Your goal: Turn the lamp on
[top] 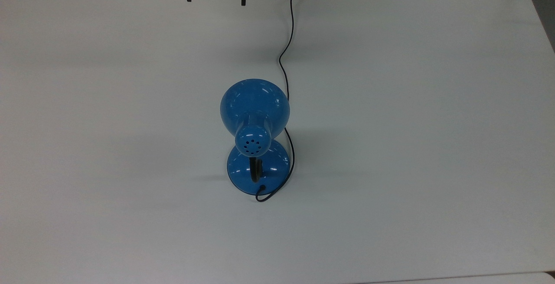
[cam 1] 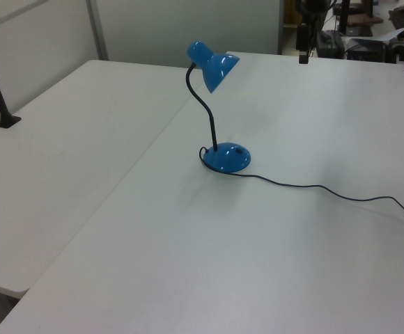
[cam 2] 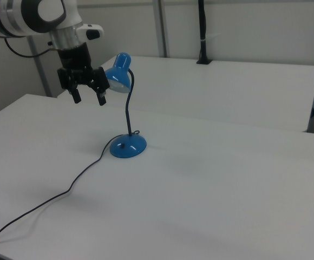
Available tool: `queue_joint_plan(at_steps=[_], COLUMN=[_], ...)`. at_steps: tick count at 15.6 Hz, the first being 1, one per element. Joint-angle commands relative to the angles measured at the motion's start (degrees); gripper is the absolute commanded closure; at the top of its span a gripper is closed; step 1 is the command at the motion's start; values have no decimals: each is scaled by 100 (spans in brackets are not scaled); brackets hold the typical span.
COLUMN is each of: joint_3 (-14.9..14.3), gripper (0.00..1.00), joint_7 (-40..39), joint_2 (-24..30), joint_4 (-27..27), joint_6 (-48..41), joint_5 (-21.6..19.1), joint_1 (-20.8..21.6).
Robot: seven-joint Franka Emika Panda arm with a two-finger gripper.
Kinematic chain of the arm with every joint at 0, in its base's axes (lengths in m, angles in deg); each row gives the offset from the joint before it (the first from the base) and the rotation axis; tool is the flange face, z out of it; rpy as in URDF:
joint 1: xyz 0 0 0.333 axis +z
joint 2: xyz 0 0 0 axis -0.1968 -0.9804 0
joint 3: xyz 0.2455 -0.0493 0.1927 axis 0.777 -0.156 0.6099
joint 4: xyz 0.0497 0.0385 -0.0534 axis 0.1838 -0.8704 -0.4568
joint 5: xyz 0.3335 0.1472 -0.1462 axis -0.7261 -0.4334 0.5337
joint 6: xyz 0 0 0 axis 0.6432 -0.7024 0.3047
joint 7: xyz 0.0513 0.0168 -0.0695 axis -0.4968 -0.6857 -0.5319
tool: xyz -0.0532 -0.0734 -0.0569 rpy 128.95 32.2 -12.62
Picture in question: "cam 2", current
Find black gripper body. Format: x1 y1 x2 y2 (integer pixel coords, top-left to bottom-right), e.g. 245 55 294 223
57 42 112 92

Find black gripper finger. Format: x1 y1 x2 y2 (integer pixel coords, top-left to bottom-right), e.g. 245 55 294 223
69 84 82 104
90 80 107 107

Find blue gooseneck desk lamp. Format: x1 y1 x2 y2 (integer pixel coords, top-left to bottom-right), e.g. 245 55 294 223
103 52 148 159

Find black pole with clamp base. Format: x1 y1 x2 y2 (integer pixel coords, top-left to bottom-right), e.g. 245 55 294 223
196 0 212 66

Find slanted grey aluminium frame post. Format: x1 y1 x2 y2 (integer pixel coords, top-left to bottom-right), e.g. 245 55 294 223
26 35 53 98

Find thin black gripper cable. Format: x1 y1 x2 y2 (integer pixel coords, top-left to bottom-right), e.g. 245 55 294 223
4 36 53 59

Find black lamp power cord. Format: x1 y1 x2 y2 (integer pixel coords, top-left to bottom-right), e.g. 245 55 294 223
0 136 117 246

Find black cable along pole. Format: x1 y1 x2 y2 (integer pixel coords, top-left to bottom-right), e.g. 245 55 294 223
201 9 208 61

